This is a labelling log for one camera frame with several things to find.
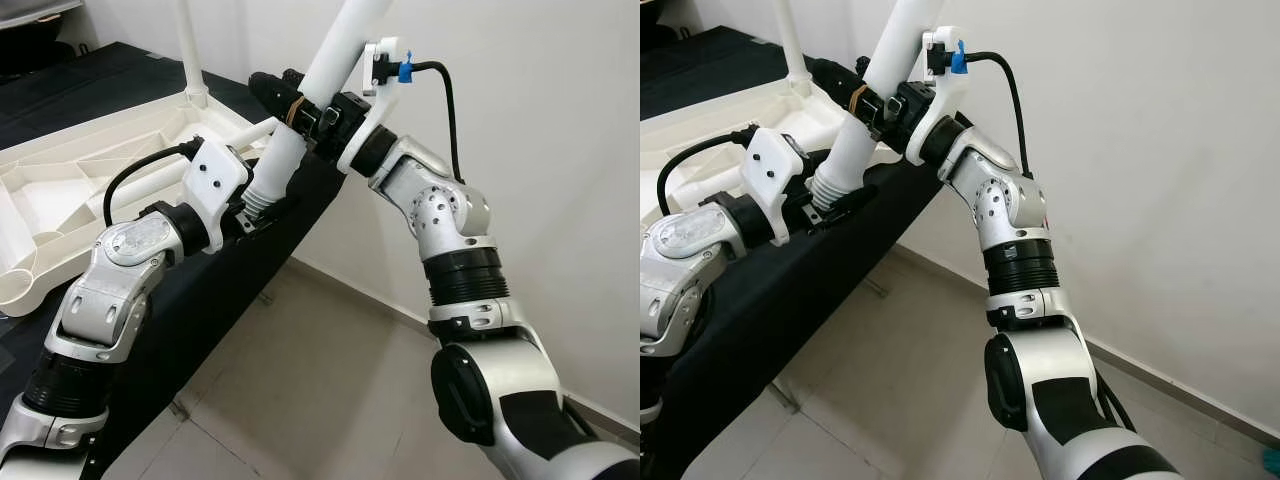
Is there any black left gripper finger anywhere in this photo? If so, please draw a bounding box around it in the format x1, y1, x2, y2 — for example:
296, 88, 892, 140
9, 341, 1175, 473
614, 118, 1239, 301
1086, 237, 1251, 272
258, 192, 302, 229
825, 188, 872, 228

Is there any white plastic children table top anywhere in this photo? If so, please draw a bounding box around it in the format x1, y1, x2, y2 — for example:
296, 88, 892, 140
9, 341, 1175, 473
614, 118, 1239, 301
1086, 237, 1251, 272
640, 85, 873, 243
0, 95, 303, 319

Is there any black tablecloth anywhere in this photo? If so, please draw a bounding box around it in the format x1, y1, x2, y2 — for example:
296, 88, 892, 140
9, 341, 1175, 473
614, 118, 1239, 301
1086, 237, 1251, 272
0, 42, 353, 480
640, 25, 958, 480

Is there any black round bowl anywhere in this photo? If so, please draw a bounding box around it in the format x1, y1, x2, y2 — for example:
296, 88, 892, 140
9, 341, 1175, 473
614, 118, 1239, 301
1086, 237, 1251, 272
0, 20, 78, 78

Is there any clear storage box green lid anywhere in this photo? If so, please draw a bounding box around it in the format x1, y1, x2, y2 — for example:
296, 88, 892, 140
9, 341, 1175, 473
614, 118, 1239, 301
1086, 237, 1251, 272
0, 0, 87, 26

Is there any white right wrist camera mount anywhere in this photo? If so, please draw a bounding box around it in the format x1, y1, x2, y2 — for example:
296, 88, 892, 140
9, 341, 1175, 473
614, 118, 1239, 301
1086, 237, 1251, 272
336, 37, 402, 178
904, 27, 970, 168

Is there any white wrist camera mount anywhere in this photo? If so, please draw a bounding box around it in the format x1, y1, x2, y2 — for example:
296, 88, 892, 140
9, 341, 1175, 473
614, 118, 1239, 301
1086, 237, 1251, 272
904, 27, 970, 168
742, 127, 814, 247
336, 37, 402, 178
182, 138, 252, 230

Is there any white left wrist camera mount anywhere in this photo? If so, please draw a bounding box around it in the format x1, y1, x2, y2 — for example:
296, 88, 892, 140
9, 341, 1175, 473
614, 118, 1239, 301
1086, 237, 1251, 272
742, 127, 814, 247
182, 138, 252, 230

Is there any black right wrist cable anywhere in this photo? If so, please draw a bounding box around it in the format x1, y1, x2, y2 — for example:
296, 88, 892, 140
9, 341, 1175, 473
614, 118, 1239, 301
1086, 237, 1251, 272
397, 59, 468, 188
960, 49, 1038, 183

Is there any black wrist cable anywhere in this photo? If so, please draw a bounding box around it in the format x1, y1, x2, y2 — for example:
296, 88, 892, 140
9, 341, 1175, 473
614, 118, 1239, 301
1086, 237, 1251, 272
960, 49, 1038, 183
656, 127, 758, 218
102, 139, 203, 230
397, 59, 468, 188

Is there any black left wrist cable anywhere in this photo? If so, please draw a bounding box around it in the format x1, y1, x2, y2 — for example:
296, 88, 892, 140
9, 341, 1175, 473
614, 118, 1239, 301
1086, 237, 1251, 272
656, 127, 758, 218
102, 139, 203, 230

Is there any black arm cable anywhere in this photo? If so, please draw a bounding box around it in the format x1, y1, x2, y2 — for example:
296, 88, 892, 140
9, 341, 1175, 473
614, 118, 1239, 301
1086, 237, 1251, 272
1093, 368, 1138, 433
562, 400, 626, 446

